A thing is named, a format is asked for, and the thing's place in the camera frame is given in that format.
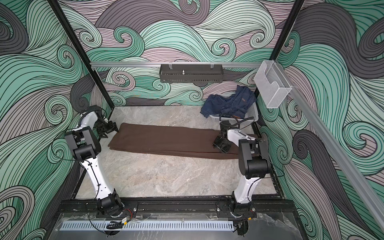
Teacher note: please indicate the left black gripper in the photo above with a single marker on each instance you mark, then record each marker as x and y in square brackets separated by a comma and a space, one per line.
[111, 127]

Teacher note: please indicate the white plastic laundry basket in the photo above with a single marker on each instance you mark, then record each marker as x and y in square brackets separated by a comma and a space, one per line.
[251, 113]

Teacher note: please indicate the clear plastic wall bin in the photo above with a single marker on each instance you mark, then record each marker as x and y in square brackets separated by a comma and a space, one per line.
[272, 83]

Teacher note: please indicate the aluminium right rail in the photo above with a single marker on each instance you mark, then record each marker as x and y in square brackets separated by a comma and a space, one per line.
[307, 103]

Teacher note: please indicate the black right corner post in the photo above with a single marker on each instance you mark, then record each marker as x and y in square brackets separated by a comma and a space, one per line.
[284, 45]

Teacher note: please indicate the black corner post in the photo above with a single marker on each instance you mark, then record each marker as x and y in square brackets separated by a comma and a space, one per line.
[55, 6]
[284, 45]

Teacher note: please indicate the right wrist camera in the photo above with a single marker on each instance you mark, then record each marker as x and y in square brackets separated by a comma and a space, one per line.
[225, 126]

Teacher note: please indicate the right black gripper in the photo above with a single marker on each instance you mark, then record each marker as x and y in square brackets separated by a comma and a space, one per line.
[215, 144]

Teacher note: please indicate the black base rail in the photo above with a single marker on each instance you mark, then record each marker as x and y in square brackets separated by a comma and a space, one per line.
[213, 206]

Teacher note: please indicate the navy blue trousers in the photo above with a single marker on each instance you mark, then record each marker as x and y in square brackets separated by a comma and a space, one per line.
[237, 104]

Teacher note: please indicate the black left corner post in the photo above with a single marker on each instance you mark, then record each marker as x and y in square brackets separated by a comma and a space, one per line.
[55, 6]

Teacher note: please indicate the white slotted cable duct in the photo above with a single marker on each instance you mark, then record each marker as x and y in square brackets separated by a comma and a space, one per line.
[151, 226]

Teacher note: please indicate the brown trousers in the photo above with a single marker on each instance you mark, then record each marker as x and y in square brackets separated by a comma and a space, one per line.
[170, 141]

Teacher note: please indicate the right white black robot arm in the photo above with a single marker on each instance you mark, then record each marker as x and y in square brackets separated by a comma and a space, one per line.
[252, 165]

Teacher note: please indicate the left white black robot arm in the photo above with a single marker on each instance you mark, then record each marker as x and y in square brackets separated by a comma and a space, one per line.
[84, 146]

